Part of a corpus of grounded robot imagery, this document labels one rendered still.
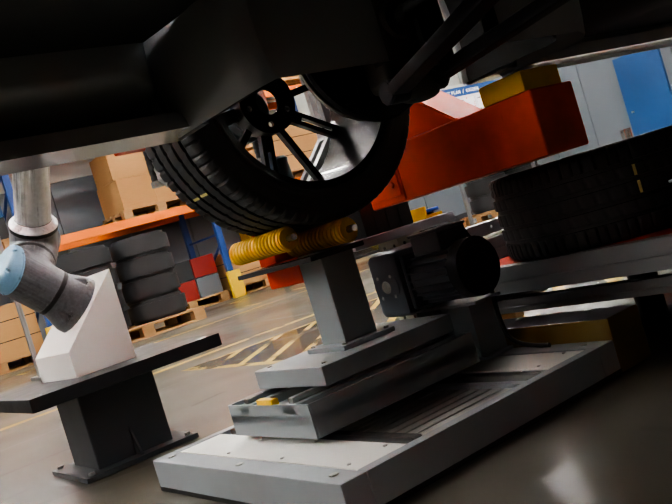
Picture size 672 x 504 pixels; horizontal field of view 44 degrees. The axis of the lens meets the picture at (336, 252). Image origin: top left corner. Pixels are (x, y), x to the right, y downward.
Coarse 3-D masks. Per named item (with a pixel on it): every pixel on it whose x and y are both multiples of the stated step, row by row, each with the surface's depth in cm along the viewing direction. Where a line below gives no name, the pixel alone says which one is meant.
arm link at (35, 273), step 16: (0, 256) 261; (16, 256) 252; (32, 256) 257; (48, 256) 263; (0, 272) 253; (16, 272) 251; (32, 272) 254; (48, 272) 257; (0, 288) 252; (16, 288) 252; (32, 288) 254; (48, 288) 256; (32, 304) 257; (48, 304) 257
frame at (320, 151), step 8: (312, 96) 232; (312, 104) 232; (320, 104) 228; (312, 112) 232; (320, 112) 229; (328, 112) 229; (328, 120) 229; (320, 136) 232; (320, 144) 231; (328, 144) 227; (312, 152) 231; (320, 152) 226; (152, 160) 203; (312, 160) 229; (320, 160) 225; (320, 168) 225; (304, 176) 226
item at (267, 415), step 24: (456, 336) 207; (408, 360) 191; (432, 360) 195; (456, 360) 199; (336, 384) 187; (360, 384) 182; (384, 384) 186; (408, 384) 190; (240, 408) 198; (264, 408) 189; (288, 408) 180; (312, 408) 174; (336, 408) 178; (360, 408) 181; (240, 432) 201; (264, 432) 192; (288, 432) 183; (312, 432) 175
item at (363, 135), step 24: (288, 96) 211; (216, 120) 180; (240, 120) 205; (264, 120) 206; (288, 120) 210; (312, 120) 218; (336, 120) 224; (240, 144) 182; (264, 144) 208; (288, 144) 213; (336, 144) 221; (360, 144) 210; (264, 168) 184; (312, 168) 215; (336, 168) 211; (360, 168) 200
